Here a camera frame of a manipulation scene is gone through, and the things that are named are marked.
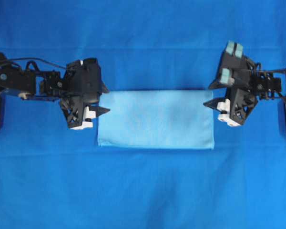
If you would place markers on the dark blue table cloth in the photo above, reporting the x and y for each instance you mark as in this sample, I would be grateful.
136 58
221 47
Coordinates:
52 177

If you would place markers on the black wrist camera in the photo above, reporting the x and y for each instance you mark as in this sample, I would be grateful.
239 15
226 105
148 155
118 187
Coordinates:
232 66
92 76

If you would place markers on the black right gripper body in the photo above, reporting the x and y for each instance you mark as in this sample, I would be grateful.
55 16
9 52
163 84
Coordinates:
239 100

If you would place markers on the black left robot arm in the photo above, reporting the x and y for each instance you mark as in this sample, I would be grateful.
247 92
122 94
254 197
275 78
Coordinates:
31 83

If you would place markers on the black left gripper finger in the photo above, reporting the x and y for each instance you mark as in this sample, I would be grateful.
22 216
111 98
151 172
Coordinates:
99 110
100 87

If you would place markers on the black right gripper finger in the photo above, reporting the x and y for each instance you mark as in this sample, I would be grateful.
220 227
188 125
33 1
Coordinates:
218 85
213 104

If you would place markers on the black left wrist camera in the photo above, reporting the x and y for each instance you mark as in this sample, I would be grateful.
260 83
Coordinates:
92 76

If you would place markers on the light blue towel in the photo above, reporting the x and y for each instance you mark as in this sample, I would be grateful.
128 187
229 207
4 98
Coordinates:
159 119

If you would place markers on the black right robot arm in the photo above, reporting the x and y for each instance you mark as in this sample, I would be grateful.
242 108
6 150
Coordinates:
263 83

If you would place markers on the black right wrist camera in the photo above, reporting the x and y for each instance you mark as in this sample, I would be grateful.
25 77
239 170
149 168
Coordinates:
232 66

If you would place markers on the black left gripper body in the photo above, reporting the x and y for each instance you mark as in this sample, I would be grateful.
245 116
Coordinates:
76 104

